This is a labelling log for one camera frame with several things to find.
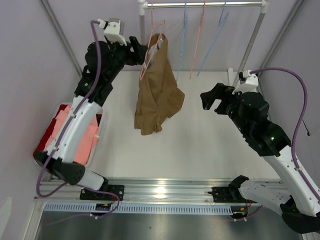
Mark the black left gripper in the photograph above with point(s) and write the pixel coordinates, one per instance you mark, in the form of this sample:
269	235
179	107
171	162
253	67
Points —
136	57

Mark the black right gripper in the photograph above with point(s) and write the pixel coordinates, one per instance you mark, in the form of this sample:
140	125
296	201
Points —
223	100

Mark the pink wire hanger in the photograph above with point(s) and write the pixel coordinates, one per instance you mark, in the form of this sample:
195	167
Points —
197	39
156	36

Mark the tan brown skirt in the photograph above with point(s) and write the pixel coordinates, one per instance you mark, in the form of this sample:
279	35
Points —
159	97

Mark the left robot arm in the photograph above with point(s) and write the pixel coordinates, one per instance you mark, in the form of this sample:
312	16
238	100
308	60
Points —
104	61

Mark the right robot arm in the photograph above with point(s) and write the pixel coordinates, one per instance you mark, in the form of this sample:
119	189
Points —
299	209

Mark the white clothes rack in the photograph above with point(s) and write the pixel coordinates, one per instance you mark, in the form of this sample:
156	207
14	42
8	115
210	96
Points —
263	4

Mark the pink folded garment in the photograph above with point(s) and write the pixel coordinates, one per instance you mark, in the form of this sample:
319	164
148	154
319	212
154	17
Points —
87	140

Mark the red folded garment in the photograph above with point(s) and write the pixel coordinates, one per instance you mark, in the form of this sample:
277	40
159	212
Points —
42	140

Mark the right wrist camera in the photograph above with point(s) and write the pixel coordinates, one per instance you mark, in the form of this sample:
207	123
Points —
245	81

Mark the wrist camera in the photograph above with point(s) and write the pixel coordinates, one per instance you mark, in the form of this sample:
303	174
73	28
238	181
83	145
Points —
245	81
113	30

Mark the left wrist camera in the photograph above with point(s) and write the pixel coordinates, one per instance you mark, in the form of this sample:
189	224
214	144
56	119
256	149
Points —
113	30

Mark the left blue wire hanger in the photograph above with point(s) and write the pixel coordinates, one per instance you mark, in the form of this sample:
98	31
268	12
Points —
185	23

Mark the blue wire hanger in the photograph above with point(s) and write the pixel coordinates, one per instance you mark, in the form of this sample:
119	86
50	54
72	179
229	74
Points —
185	23
222	20

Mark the right blue wire hanger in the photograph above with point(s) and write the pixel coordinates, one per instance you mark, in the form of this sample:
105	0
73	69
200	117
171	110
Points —
222	20

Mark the left aluminium frame post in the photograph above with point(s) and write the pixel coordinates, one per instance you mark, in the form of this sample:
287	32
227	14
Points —
53	20

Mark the aluminium frame post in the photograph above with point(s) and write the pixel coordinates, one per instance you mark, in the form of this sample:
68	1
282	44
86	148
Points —
53	20
283	32

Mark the right aluminium frame post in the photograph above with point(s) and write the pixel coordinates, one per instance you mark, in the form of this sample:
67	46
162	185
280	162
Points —
283	32

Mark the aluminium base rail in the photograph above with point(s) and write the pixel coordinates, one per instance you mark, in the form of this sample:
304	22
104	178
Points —
157	191

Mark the perforated cable tray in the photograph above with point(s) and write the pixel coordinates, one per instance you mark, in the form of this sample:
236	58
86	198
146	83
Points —
130	208

